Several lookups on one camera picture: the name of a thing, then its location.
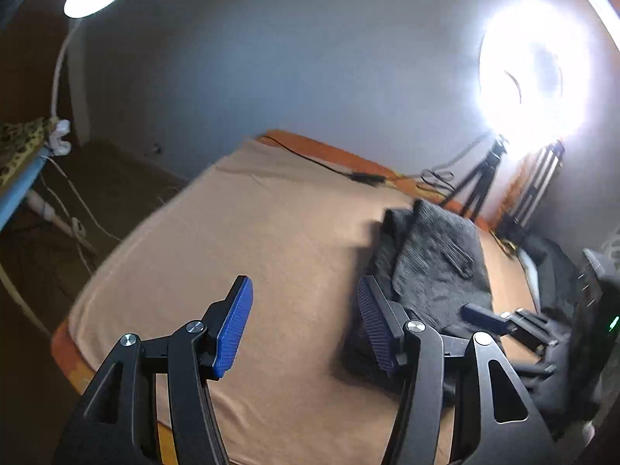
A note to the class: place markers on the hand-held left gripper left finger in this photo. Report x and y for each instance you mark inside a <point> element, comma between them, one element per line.
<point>234,330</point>

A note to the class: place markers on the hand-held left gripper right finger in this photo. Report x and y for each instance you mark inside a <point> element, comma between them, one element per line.
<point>376,330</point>

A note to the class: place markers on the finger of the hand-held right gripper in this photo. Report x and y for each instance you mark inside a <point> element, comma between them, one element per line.
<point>482,313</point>

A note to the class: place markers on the dark grey pants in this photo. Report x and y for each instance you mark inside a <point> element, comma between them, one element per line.
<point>433,261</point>

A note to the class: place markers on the tan blanket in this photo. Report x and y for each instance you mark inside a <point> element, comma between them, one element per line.
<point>252,232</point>

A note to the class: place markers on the black folding stand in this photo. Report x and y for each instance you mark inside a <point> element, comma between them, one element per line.
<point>537,189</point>

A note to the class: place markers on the black tripod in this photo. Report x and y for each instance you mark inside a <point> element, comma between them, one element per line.
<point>479,181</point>

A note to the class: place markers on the white power strip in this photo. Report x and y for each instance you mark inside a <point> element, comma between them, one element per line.
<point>51,213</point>

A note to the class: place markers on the blue table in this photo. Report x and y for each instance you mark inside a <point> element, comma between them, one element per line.
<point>19,186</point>

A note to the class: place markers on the leopard print cloth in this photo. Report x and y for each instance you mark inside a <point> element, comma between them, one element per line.
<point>19,143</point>

